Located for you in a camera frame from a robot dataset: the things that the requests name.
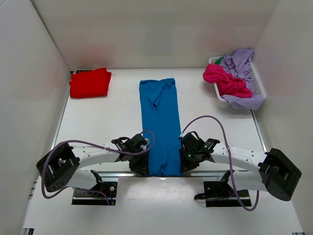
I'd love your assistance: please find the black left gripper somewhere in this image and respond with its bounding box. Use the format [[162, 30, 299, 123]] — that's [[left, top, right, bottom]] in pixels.
[[128, 147, 150, 174]]

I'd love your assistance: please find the blue t shirt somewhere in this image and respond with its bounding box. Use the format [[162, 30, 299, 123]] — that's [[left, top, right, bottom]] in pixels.
[[139, 78, 182, 176]]

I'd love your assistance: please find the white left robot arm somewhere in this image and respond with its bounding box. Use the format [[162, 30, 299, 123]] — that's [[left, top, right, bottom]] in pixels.
[[36, 134, 154, 195]]

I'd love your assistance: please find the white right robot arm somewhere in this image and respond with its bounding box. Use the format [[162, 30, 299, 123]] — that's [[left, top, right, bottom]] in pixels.
[[179, 131, 302, 201]]

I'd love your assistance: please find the pink t shirt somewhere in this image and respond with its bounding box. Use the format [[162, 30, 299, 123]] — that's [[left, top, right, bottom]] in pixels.
[[202, 63, 252, 98]]

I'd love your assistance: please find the white plastic basket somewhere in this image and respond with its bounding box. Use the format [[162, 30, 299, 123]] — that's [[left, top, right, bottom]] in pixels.
[[214, 61, 266, 102]]

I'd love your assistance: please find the red folded t shirt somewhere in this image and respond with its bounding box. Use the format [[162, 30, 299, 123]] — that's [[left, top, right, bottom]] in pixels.
[[69, 68, 112, 99]]

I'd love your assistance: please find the green t shirt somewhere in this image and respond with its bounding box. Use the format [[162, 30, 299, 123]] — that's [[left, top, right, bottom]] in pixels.
[[215, 57, 223, 65]]

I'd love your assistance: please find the lavender t shirt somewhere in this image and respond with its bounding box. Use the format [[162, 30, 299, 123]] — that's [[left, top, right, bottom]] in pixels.
[[219, 48, 265, 111]]

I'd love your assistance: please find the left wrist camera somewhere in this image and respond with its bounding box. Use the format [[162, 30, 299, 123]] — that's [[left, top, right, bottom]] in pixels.
[[144, 138, 150, 146]]

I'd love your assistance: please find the aluminium table edge rail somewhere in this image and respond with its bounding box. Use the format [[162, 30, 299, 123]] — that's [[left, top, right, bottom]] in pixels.
[[44, 68, 274, 178]]

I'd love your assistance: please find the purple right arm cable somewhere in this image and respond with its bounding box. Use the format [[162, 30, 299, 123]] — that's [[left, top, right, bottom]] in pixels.
[[179, 115, 260, 212]]

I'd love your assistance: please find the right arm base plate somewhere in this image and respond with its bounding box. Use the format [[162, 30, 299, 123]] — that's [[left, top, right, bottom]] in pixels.
[[191, 170, 241, 208]]

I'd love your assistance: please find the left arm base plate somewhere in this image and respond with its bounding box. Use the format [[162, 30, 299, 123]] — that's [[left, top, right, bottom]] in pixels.
[[71, 177, 118, 206]]

